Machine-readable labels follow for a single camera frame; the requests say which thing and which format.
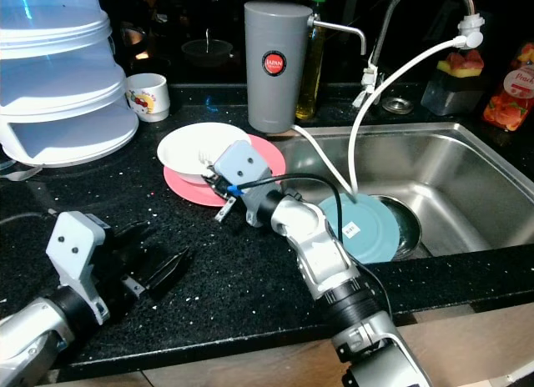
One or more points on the white faucet diverter adapter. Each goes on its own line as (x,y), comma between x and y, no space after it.
(471,30)

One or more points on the white printed mug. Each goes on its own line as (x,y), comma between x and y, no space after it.
(148,99)

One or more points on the teal plate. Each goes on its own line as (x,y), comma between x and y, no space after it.
(371,228)

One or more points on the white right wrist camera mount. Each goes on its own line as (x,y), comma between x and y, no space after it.
(246,158)

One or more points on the grey water filter canister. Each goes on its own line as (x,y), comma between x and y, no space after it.
(277,103)

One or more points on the dark pan with utensil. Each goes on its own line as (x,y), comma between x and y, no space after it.
(207,52)

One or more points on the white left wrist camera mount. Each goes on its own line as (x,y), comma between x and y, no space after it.
(75,245)

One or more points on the green capped oil bottle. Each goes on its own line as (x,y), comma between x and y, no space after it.
(310,78)

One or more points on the white tiered plastic food cover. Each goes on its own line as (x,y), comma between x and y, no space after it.
(62,87)

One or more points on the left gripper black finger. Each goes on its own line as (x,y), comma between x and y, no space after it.
(133,233)
(168,268)

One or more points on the white bowl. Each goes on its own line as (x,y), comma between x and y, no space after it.
(188,141)

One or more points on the orange dish soap bottle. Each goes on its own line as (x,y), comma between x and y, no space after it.
(509,99)

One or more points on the pink plate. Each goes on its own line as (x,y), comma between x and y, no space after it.
(185,192)

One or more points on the stainless steel sink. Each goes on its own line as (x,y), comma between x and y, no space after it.
(467,178)

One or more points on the round sink drain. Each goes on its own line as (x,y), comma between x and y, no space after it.
(410,228)

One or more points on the chrome filter spout tube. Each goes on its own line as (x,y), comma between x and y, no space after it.
(340,26)

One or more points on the red and yellow sponge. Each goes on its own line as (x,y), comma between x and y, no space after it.
(463,63)

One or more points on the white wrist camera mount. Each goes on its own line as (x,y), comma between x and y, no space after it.
(75,245)
(246,158)

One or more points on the black sponge holder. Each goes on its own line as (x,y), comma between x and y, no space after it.
(449,97)

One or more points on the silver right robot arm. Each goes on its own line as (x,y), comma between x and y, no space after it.
(321,253)

